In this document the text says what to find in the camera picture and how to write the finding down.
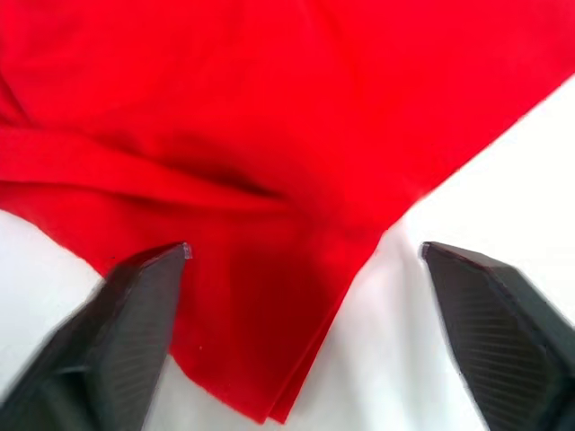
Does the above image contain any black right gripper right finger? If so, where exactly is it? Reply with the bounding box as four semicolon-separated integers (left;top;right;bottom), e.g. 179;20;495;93
419;241;575;431

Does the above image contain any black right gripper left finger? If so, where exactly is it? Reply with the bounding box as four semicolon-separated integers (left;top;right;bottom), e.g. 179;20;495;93
0;242;195;431

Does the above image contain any red t-shirt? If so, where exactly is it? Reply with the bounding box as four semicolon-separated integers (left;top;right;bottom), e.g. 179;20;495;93
0;0;575;426

